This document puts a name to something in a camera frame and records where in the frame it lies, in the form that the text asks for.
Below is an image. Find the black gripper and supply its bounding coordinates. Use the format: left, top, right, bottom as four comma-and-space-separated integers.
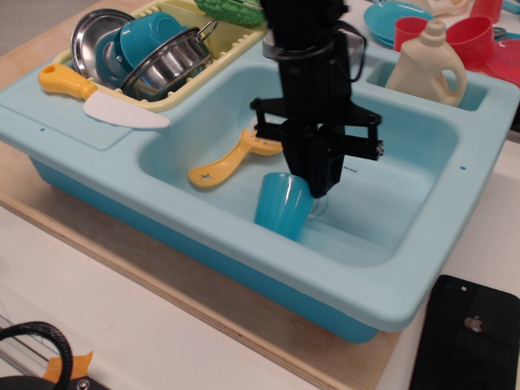
250, 45, 384, 198

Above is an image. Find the blue plastic cup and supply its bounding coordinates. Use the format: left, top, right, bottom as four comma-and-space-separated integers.
254, 172, 314, 241

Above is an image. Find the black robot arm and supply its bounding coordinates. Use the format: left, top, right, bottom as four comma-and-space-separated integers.
250, 1, 383, 199

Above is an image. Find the red plastic cup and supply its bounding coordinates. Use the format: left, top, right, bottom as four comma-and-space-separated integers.
393, 16, 428, 52

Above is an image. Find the tall red cup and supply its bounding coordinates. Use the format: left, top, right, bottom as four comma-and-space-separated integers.
470, 0, 503, 24

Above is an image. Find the light blue toy sink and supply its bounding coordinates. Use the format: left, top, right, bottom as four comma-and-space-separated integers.
1, 44, 519, 342

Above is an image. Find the yellow dish brush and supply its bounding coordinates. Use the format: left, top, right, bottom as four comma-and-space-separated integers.
187, 119, 283, 189

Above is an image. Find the grey faucet base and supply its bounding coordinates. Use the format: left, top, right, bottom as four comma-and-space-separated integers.
262, 30, 364, 64

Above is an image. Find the cream detergent bottle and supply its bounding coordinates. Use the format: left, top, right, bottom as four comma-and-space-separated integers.
385, 19, 467, 106

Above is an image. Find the pale yellow dish rack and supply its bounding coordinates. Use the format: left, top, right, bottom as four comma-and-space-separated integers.
50, 0, 270, 114

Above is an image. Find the blue plate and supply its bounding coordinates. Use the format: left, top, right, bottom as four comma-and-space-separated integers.
363, 2, 434, 47

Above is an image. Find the green toy vegetable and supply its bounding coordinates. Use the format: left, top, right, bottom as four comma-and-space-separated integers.
195, 0, 266, 26

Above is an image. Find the stainless steel pot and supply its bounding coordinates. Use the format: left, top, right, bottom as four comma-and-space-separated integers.
120, 19, 219, 102

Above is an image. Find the red plastic bowl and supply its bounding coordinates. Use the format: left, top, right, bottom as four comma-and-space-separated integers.
446, 15, 495, 69

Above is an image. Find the plywood board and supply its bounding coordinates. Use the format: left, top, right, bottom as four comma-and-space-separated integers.
0, 0, 403, 390

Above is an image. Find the cream toy object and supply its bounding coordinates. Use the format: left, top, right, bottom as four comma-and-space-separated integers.
412, 0, 470, 16

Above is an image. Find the red plate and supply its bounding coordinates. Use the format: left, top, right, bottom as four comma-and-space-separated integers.
486, 39, 520, 86

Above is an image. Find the blue bowl in rack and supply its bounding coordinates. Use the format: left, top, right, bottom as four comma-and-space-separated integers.
119, 11, 187, 68

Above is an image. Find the black smartphone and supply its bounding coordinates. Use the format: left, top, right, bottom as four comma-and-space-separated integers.
409, 275, 519, 390

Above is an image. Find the orange tape piece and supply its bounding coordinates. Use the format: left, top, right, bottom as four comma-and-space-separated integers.
42, 352, 93, 384

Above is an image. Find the yellow handled toy knife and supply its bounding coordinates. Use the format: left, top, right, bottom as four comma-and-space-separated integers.
37, 63, 171, 130

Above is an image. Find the black braided cable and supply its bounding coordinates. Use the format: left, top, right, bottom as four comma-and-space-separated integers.
0, 321, 74, 390

